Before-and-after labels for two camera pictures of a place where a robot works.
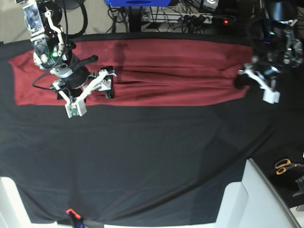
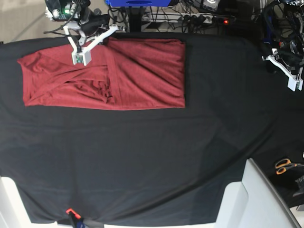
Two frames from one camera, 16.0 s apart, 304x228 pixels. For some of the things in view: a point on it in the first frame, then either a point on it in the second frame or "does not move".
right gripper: x=267 y=71 to x=292 y=61
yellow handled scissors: x=282 y=165 does not move
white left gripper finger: x=102 y=83 to x=84 y=57
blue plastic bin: x=138 y=3 does not move
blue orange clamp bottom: x=77 y=219 does not move
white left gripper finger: x=71 y=109 to x=75 y=51
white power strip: x=186 y=17 does not move
